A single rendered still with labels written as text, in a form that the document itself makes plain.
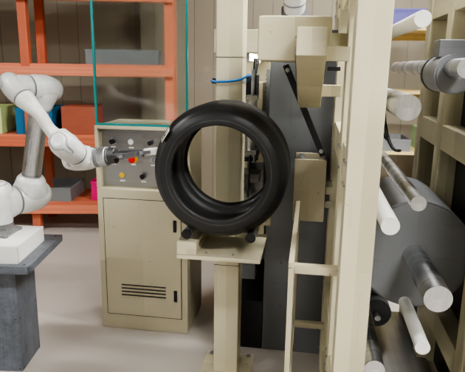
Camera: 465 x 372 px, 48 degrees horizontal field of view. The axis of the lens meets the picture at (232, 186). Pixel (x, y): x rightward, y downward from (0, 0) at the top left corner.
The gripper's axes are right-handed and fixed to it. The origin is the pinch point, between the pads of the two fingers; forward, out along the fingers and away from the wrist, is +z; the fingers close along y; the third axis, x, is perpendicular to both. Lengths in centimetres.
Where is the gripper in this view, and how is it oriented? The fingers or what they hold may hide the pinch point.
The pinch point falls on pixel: (151, 151)
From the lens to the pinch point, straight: 231.7
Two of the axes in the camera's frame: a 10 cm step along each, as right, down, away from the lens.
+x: 1.3, 9.7, 2.0
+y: 1.5, -2.2, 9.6
